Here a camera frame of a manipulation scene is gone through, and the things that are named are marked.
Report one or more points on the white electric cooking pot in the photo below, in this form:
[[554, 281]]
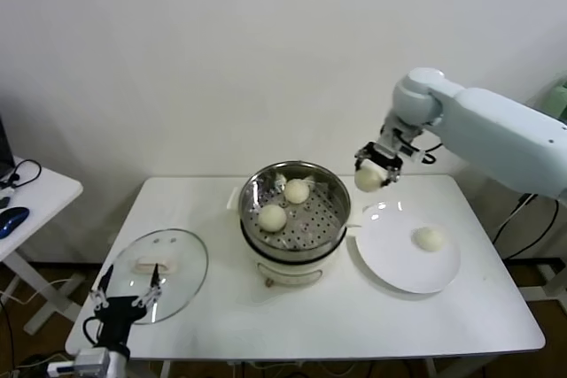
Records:
[[288, 274]]

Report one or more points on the black laptop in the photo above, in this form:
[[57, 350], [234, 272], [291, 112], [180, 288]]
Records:
[[5, 148]]

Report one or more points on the pale green box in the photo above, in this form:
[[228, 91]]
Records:
[[559, 101]]

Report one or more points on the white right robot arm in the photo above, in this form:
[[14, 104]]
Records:
[[496, 130]]

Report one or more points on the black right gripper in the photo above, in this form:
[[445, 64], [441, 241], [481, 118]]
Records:
[[384, 156]]

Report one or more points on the glass pot lid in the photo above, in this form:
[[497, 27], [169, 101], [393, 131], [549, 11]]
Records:
[[181, 280]]

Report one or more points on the blue computer mouse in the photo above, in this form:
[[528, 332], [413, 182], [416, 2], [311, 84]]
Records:
[[12, 220]]

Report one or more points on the stainless steel steamer basket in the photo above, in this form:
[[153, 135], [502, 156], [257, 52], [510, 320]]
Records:
[[252, 201]]

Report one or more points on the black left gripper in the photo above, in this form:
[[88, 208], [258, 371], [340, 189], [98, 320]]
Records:
[[117, 318]]

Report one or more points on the small black device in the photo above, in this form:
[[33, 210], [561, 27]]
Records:
[[4, 202]]

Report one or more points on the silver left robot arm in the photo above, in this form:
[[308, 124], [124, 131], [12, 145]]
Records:
[[104, 362]]

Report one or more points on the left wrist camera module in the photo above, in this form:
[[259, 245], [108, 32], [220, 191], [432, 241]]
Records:
[[61, 367]]

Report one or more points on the white round plate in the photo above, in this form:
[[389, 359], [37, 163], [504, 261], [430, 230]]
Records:
[[394, 258]]

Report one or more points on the white side table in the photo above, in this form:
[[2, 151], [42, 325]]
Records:
[[44, 201]]

